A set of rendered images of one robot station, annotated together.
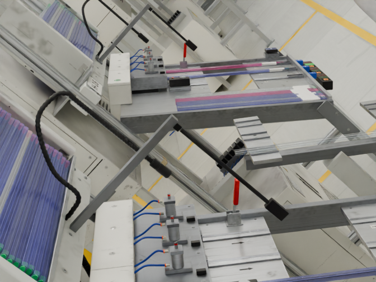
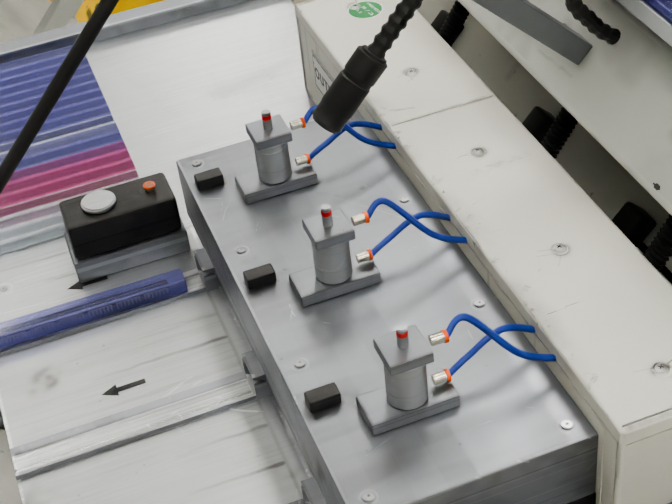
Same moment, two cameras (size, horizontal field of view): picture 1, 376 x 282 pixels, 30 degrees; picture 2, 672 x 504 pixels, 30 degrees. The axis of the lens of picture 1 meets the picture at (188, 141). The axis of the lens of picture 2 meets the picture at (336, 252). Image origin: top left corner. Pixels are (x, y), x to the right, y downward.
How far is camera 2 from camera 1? 180 cm
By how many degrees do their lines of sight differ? 119
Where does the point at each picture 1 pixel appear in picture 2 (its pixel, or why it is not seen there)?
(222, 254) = (214, 442)
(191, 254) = (261, 240)
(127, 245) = (453, 186)
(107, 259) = (478, 132)
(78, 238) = (549, 57)
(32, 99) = not seen: outside the picture
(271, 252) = (43, 484)
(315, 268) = not seen: outside the picture
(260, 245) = not seen: outside the picture
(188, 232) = (305, 335)
